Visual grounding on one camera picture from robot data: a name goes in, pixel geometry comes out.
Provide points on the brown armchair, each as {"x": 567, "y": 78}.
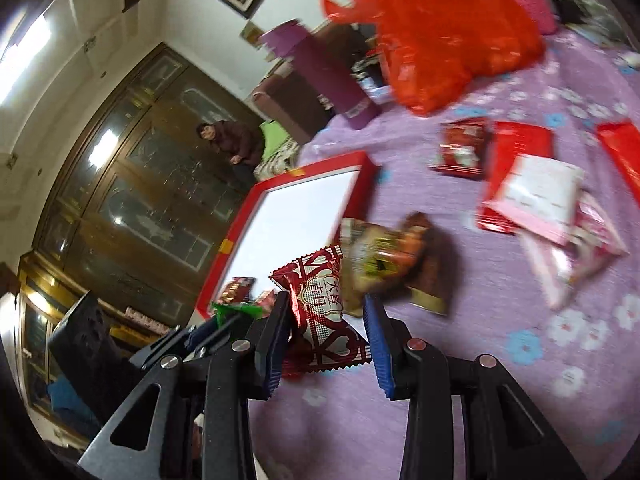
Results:
{"x": 290, "y": 105}

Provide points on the purple box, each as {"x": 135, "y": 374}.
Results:
{"x": 320, "y": 70}

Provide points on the red white heart snack packet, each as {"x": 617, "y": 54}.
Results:
{"x": 320, "y": 305}

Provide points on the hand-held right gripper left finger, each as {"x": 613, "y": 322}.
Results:
{"x": 272, "y": 360}

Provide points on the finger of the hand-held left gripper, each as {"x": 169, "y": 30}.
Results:
{"x": 200, "y": 336}

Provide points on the pink clear snack packet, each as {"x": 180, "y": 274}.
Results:
{"x": 585, "y": 245}

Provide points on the red plastic bag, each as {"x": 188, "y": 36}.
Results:
{"x": 440, "y": 35}

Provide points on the green cushion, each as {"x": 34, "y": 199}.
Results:
{"x": 274, "y": 139}

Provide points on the dark wooden glass cabinet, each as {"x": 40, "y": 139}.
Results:
{"x": 145, "y": 185}

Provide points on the white pink snack packet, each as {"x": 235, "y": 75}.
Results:
{"x": 537, "y": 195}

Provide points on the brown snack packet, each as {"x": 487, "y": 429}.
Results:
{"x": 395, "y": 255}

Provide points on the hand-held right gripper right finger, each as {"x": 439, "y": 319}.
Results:
{"x": 381, "y": 355}

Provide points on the red gift box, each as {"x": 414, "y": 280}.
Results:
{"x": 300, "y": 210}

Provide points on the small dark red snack packet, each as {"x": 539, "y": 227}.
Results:
{"x": 462, "y": 150}

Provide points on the purple floral blanket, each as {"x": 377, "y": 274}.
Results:
{"x": 500, "y": 320}

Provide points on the green snack packet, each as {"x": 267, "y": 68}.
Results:
{"x": 235, "y": 311}

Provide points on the yellow wall card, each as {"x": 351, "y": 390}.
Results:
{"x": 251, "y": 33}

